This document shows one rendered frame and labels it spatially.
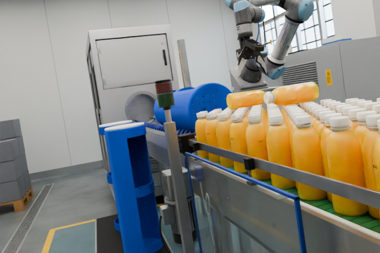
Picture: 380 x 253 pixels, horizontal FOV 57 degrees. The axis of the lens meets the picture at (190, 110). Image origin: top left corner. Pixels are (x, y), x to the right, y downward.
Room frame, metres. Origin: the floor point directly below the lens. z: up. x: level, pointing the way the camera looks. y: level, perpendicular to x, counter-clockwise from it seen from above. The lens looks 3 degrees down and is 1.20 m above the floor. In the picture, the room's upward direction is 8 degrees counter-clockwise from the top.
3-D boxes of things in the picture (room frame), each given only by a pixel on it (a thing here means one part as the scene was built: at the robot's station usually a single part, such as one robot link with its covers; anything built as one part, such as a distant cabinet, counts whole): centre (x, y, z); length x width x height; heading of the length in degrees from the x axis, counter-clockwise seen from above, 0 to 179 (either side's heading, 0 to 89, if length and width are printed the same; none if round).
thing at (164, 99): (1.32, 0.08, 1.18); 0.06 x 0.06 x 0.05
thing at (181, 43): (3.31, -0.01, 0.85); 0.06 x 0.06 x 1.70; 17
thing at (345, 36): (3.36, -1.49, 1.48); 0.24 x 0.12 x 0.08; 23
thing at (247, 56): (1.68, -0.31, 1.37); 0.09 x 0.08 x 0.12; 18
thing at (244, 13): (1.68, -0.32, 1.53); 0.09 x 0.08 x 0.11; 135
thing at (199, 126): (1.57, -0.05, 0.99); 0.07 x 0.07 x 0.19
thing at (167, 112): (1.32, 0.08, 1.18); 0.06 x 0.06 x 0.16
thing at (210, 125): (1.45, -0.08, 0.99); 0.07 x 0.07 x 0.19
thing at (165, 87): (1.32, 0.08, 1.23); 0.06 x 0.06 x 0.04
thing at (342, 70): (4.14, -1.31, 0.72); 2.15 x 0.54 x 1.45; 15
